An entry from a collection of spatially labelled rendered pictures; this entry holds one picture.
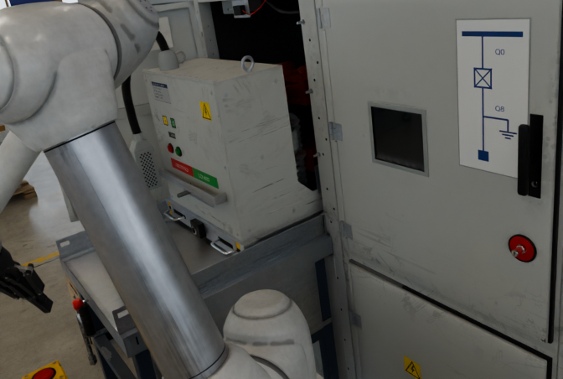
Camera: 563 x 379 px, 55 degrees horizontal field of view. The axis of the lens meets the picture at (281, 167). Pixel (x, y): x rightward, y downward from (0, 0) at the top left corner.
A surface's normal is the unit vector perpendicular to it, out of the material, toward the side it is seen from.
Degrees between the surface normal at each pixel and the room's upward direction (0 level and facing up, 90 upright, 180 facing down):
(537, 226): 90
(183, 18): 90
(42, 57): 79
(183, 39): 90
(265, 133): 90
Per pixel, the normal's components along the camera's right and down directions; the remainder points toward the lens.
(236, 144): 0.58, 0.20
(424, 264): -0.80, 0.31
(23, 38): 0.57, -0.37
